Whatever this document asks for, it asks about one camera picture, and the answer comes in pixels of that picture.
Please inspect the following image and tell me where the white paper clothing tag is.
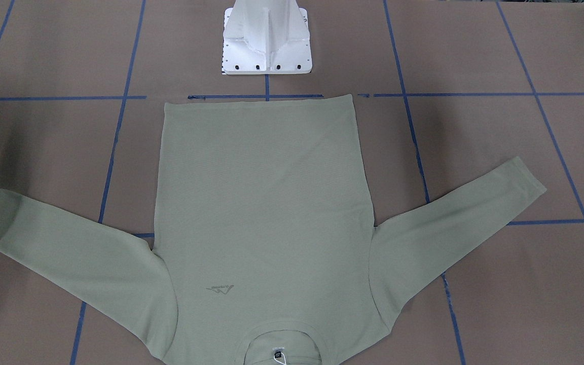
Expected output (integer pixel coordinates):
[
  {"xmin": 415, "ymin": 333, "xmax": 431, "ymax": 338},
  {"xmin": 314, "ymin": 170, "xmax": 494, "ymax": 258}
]
[{"xmin": 273, "ymin": 350, "xmax": 287, "ymax": 365}]

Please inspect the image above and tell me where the olive green long-sleeve shirt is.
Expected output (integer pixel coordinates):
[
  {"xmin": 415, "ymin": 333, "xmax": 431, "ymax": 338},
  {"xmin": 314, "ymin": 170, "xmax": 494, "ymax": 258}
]
[{"xmin": 0, "ymin": 95, "xmax": 545, "ymax": 364}]

